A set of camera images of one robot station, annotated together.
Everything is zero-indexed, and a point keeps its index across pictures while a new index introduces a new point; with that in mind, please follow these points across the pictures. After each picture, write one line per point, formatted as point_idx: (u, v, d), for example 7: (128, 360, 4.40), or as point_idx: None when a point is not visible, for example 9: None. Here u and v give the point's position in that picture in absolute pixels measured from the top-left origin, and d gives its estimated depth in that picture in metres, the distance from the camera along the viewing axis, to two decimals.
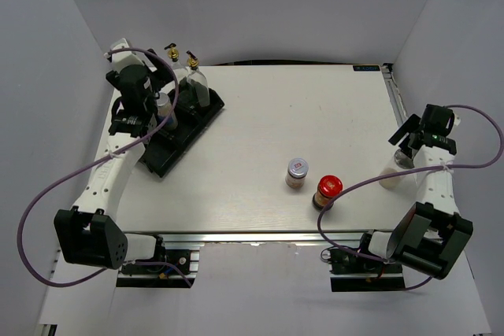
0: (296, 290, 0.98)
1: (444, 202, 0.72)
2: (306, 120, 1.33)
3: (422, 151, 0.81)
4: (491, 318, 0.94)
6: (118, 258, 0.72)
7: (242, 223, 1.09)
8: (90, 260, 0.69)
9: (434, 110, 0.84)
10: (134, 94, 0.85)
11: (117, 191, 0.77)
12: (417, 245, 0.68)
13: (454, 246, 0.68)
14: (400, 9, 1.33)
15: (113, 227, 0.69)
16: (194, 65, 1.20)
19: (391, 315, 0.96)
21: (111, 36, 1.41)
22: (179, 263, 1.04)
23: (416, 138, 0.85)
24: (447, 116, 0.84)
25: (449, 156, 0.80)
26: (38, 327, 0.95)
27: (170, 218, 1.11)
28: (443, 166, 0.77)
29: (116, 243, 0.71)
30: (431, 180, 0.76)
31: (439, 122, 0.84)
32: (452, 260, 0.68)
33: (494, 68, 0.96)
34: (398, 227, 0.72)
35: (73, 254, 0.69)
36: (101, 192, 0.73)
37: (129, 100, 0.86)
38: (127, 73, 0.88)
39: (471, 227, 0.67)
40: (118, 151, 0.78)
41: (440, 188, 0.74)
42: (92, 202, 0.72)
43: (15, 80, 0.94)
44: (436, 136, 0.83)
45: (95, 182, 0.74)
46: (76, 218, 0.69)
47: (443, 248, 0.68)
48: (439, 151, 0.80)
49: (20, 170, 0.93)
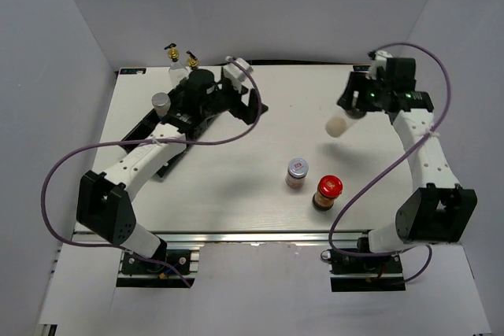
0: (296, 290, 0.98)
1: (442, 176, 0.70)
2: (306, 121, 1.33)
3: (403, 120, 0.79)
4: (491, 318, 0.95)
6: (120, 236, 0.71)
7: (242, 223, 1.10)
8: (99, 230, 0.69)
9: (399, 65, 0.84)
10: (194, 95, 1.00)
11: (143, 175, 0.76)
12: (428, 220, 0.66)
13: (463, 215, 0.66)
14: (399, 9, 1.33)
15: (127, 205, 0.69)
16: (194, 65, 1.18)
19: (391, 315, 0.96)
21: (110, 36, 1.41)
22: (179, 264, 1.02)
23: (391, 102, 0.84)
24: (412, 68, 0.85)
25: (430, 118, 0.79)
26: (38, 327, 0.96)
27: (171, 218, 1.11)
28: (430, 132, 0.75)
29: (124, 222, 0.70)
30: (424, 154, 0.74)
31: (405, 75, 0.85)
32: (462, 228, 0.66)
33: (494, 68, 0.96)
34: (406, 207, 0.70)
35: (85, 219, 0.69)
36: (130, 170, 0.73)
37: (189, 99, 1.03)
38: (199, 75, 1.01)
39: (475, 197, 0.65)
40: (161, 139, 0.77)
41: (434, 160, 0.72)
42: (118, 175, 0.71)
43: (15, 80, 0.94)
44: (409, 94, 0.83)
45: (129, 159, 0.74)
46: (100, 182, 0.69)
47: (454, 217, 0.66)
48: (419, 116, 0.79)
49: (20, 171, 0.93)
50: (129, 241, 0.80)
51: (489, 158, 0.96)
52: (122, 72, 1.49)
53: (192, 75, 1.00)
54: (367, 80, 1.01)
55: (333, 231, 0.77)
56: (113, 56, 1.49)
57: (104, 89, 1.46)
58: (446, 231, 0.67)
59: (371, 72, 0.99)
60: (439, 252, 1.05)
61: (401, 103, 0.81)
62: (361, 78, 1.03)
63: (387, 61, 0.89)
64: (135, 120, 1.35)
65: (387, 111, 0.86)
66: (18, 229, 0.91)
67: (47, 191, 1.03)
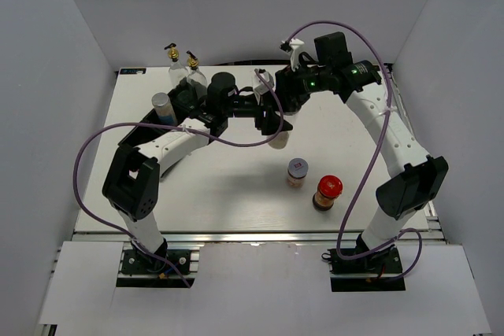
0: (296, 290, 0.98)
1: (414, 151, 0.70)
2: (306, 121, 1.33)
3: (360, 101, 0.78)
4: (490, 317, 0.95)
6: (142, 210, 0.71)
7: (242, 223, 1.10)
8: (123, 200, 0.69)
9: (331, 43, 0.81)
10: (216, 101, 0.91)
11: (170, 158, 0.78)
12: (410, 196, 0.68)
13: (438, 181, 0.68)
14: (399, 9, 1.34)
15: (156, 179, 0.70)
16: (194, 65, 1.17)
19: (390, 315, 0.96)
21: (111, 37, 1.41)
22: (179, 264, 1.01)
23: (341, 83, 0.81)
24: (342, 41, 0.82)
25: (381, 91, 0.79)
26: (38, 326, 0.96)
27: (173, 218, 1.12)
28: (389, 108, 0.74)
29: (148, 195, 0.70)
30: (391, 134, 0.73)
31: (340, 51, 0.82)
32: (438, 189, 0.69)
33: (494, 68, 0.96)
34: (386, 184, 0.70)
35: (112, 190, 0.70)
36: (161, 149, 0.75)
37: (210, 101, 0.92)
38: (224, 76, 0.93)
39: (446, 163, 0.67)
40: (191, 130, 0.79)
41: (402, 138, 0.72)
42: (150, 152, 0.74)
43: (16, 80, 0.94)
44: (354, 68, 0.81)
45: (161, 139, 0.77)
46: (134, 156, 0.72)
47: (430, 186, 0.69)
48: (372, 92, 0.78)
49: (20, 171, 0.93)
50: (141, 228, 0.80)
51: (490, 158, 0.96)
52: (122, 72, 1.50)
53: (216, 76, 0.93)
54: (294, 72, 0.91)
55: (342, 230, 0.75)
56: (113, 56, 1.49)
57: (104, 89, 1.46)
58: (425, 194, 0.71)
59: (294, 62, 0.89)
60: (439, 251, 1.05)
61: (352, 82, 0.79)
62: (287, 73, 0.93)
63: (316, 45, 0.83)
64: (135, 120, 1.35)
65: (338, 92, 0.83)
66: (19, 228, 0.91)
67: (46, 191, 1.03)
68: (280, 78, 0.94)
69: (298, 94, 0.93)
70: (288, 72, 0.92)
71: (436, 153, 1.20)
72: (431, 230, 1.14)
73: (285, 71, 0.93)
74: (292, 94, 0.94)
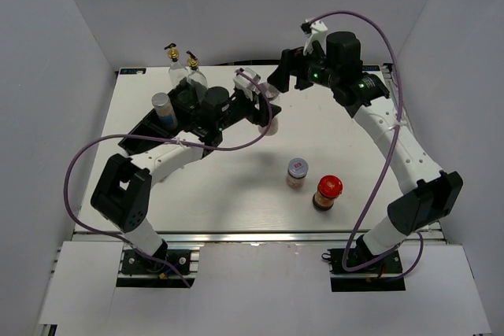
0: (296, 289, 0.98)
1: (427, 167, 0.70)
2: (306, 121, 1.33)
3: (369, 116, 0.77)
4: (490, 317, 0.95)
6: (131, 223, 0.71)
7: (242, 223, 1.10)
8: (111, 211, 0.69)
9: (347, 52, 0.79)
10: (210, 114, 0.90)
11: (164, 169, 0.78)
12: (423, 213, 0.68)
13: (452, 197, 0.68)
14: (399, 9, 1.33)
15: (146, 190, 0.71)
16: (194, 65, 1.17)
19: (390, 314, 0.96)
21: (111, 37, 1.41)
22: (179, 264, 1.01)
23: (348, 97, 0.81)
24: (357, 49, 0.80)
25: (390, 105, 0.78)
26: (38, 326, 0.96)
27: (172, 218, 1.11)
28: (398, 123, 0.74)
29: (138, 208, 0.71)
30: (402, 149, 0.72)
31: (353, 60, 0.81)
32: (452, 204, 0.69)
33: (494, 68, 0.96)
34: (398, 201, 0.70)
35: (100, 200, 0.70)
36: (154, 160, 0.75)
37: (205, 116, 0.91)
38: (217, 92, 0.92)
39: (461, 179, 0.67)
40: (185, 142, 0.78)
41: (413, 153, 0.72)
42: (143, 163, 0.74)
43: (16, 80, 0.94)
44: (361, 82, 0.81)
45: (155, 151, 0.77)
46: (125, 166, 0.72)
47: (444, 201, 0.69)
48: (380, 106, 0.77)
49: (20, 171, 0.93)
50: (136, 235, 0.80)
51: (489, 159, 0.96)
52: (122, 72, 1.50)
53: (210, 91, 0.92)
54: (304, 56, 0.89)
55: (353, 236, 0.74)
56: (113, 56, 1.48)
57: (104, 89, 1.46)
58: (439, 209, 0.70)
59: (307, 47, 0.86)
60: (439, 251, 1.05)
61: (359, 97, 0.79)
62: (297, 55, 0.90)
63: (331, 46, 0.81)
64: (135, 120, 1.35)
65: (344, 105, 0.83)
66: (18, 228, 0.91)
67: (46, 191, 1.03)
68: (287, 57, 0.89)
69: (300, 75, 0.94)
70: (298, 53, 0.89)
71: (436, 153, 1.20)
72: (431, 230, 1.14)
73: (294, 50, 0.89)
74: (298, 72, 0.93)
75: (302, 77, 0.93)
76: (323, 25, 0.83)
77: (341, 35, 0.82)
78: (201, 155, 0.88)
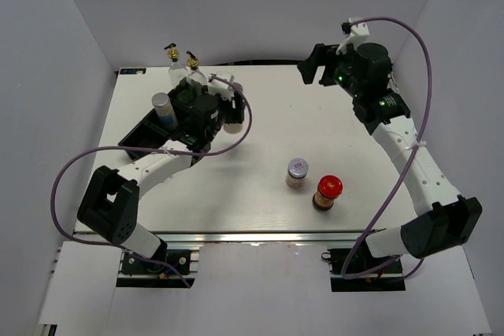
0: (296, 289, 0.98)
1: (444, 190, 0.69)
2: (306, 121, 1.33)
3: (387, 134, 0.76)
4: (490, 317, 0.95)
6: (120, 236, 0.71)
7: (242, 223, 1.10)
8: (99, 224, 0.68)
9: (376, 69, 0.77)
10: (199, 122, 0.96)
11: (151, 179, 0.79)
12: (440, 238, 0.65)
13: (470, 223, 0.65)
14: (399, 9, 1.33)
15: (134, 202, 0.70)
16: (194, 66, 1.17)
19: (390, 314, 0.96)
21: (111, 37, 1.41)
22: (179, 264, 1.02)
23: (367, 112, 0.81)
24: (387, 67, 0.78)
25: (410, 124, 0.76)
26: (38, 326, 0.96)
27: (172, 218, 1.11)
28: (418, 143, 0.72)
29: (126, 221, 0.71)
30: (419, 170, 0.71)
31: (380, 77, 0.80)
32: (471, 232, 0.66)
33: (494, 68, 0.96)
34: (413, 226, 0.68)
35: (87, 214, 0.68)
36: (142, 171, 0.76)
37: (194, 124, 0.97)
38: (207, 99, 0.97)
39: (479, 204, 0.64)
40: (173, 152, 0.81)
41: (430, 175, 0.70)
42: (131, 174, 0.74)
43: (15, 80, 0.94)
44: (383, 100, 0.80)
45: (142, 161, 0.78)
46: (112, 178, 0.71)
47: (462, 227, 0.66)
48: (400, 125, 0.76)
49: (20, 171, 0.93)
50: (131, 244, 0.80)
51: (489, 159, 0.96)
52: (122, 72, 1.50)
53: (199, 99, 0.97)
54: (336, 55, 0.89)
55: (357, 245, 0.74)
56: (113, 56, 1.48)
57: (104, 89, 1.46)
58: (456, 238, 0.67)
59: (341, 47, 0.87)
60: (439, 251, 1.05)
61: (379, 115, 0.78)
62: (329, 52, 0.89)
63: (360, 60, 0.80)
64: (135, 120, 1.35)
65: (361, 120, 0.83)
66: (18, 228, 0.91)
67: (46, 191, 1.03)
68: (320, 51, 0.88)
69: (328, 71, 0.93)
70: (331, 49, 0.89)
71: (436, 153, 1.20)
72: None
73: (327, 47, 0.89)
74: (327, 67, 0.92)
75: (327, 75, 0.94)
76: (365, 31, 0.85)
77: (372, 51, 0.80)
78: (189, 162, 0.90)
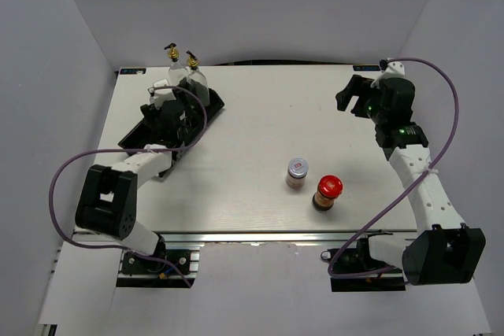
0: (295, 289, 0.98)
1: (448, 215, 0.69)
2: (306, 121, 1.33)
3: (400, 156, 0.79)
4: (490, 317, 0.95)
6: (125, 227, 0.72)
7: (241, 223, 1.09)
8: (102, 219, 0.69)
9: (398, 99, 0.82)
10: (172, 124, 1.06)
11: (142, 175, 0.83)
12: (436, 263, 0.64)
13: (472, 257, 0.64)
14: (400, 9, 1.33)
15: (133, 191, 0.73)
16: (193, 65, 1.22)
19: (390, 315, 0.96)
21: (110, 36, 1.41)
22: (179, 263, 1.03)
23: (387, 138, 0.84)
24: (410, 99, 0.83)
25: (425, 153, 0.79)
26: (38, 326, 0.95)
27: (172, 219, 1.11)
28: (428, 169, 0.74)
29: (127, 212, 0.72)
30: (425, 192, 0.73)
31: (403, 108, 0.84)
32: (473, 268, 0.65)
33: (496, 68, 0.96)
34: (412, 247, 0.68)
35: (88, 215, 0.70)
36: (133, 164, 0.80)
37: (166, 126, 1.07)
38: (172, 105, 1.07)
39: (482, 235, 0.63)
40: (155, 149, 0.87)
41: (436, 198, 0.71)
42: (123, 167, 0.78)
43: (15, 80, 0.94)
44: (402, 128, 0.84)
45: (132, 159, 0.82)
46: (105, 175, 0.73)
47: (463, 259, 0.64)
48: (414, 152, 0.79)
49: (20, 171, 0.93)
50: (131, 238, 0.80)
51: (490, 159, 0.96)
52: (122, 72, 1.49)
53: (165, 105, 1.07)
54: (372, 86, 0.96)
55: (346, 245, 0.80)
56: (113, 55, 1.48)
57: (104, 89, 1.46)
58: (457, 271, 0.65)
59: (375, 80, 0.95)
60: None
61: (398, 139, 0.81)
62: (364, 84, 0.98)
63: (386, 90, 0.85)
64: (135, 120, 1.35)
65: (382, 146, 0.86)
66: (18, 228, 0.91)
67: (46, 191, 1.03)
68: (355, 83, 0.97)
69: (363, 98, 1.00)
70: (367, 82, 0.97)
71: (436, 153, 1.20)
72: None
73: (364, 79, 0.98)
74: (363, 97, 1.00)
75: (358, 105, 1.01)
76: (402, 69, 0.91)
77: (398, 82, 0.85)
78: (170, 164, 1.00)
